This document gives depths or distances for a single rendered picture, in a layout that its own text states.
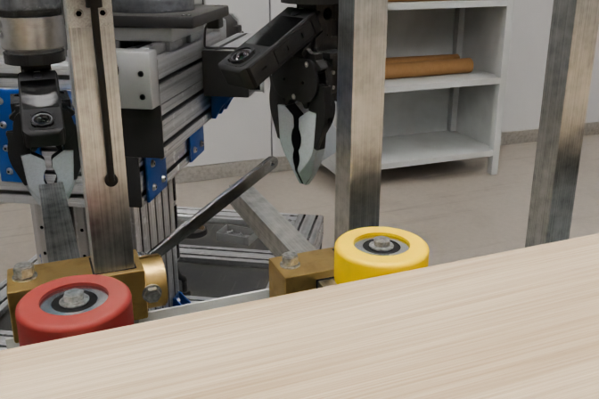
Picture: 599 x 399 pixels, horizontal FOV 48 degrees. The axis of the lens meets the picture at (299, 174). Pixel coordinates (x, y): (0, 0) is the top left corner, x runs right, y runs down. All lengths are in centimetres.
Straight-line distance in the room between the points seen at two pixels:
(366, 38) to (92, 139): 26
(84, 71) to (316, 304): 26
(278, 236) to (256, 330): 33
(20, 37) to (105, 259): 34
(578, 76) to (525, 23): 339
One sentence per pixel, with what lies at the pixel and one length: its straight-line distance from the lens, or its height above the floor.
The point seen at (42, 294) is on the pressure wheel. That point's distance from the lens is 53.
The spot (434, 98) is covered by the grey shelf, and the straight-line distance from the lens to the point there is 392.
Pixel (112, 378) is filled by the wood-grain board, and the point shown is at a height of 90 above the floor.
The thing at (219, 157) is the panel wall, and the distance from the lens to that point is 351.
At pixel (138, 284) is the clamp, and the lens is 64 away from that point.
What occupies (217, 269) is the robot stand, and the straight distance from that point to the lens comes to 211.
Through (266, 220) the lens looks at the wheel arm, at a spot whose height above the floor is 83.
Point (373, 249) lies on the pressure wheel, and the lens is 58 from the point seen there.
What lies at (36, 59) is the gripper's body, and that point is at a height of 102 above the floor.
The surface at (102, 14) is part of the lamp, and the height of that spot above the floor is 110.
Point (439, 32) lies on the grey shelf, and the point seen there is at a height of 69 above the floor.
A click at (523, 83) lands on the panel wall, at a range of 427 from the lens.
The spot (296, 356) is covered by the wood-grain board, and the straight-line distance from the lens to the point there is 45.
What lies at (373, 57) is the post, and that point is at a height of 105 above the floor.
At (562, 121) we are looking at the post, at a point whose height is 96.
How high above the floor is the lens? 115
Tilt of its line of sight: 19 degrees down
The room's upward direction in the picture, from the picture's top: straight up
